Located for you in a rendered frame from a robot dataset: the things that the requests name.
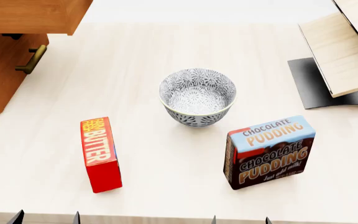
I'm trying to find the open wooden cabinet drawer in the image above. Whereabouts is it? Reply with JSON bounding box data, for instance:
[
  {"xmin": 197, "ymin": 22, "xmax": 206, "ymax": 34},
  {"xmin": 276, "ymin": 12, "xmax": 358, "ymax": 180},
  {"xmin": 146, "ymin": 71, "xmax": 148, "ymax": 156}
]
[{"xmin": 0, "ymin": 0, "xmax": 94, "ymax": 37}]

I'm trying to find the chocolate pudding box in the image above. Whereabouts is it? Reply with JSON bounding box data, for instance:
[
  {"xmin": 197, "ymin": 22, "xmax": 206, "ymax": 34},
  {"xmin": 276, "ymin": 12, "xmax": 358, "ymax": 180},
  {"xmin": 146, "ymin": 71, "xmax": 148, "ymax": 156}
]
[{"xmin": 223, "ymin": 114, "xmax": 317, "ymax": 191}]

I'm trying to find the red butter box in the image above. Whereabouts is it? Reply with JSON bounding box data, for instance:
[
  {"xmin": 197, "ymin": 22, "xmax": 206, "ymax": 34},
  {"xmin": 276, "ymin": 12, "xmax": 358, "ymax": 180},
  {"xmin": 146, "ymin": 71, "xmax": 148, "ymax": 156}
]
[{"xmin": 80, "ymin": 116, "xmax": 124, "ymax": 194}]

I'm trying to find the grey floral patterned bowl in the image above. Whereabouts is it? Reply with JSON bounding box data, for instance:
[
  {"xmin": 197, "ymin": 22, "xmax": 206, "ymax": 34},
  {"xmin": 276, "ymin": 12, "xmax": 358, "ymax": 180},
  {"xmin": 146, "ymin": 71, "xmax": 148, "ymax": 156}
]
[{"xmin": 158, "ymin": 67, "xmax": 238, "ymax": 128}]

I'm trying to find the light wooden tiered rack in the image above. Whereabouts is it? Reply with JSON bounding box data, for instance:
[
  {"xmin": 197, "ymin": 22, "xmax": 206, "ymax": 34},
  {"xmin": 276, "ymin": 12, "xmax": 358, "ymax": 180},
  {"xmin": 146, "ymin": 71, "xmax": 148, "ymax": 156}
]
[{"xmin": 298, "ymin": 0, "xmax": 358, "ymax": 99}]

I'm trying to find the brass bar drawer handle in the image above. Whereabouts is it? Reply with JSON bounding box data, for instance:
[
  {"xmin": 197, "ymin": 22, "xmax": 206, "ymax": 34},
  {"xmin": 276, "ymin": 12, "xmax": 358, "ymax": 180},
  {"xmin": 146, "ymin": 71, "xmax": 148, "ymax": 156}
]
[{"xmin": 14, "ymin": 44, "xmax": 48, "ymax": 75}]

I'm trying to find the dark drawer handle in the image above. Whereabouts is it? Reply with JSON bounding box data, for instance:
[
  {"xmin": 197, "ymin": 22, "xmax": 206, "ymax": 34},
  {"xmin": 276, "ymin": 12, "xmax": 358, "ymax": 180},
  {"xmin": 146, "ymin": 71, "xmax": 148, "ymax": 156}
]
[{"xmin": 1, "ymin": 33, "xmax": 24, "ymax": 41}]

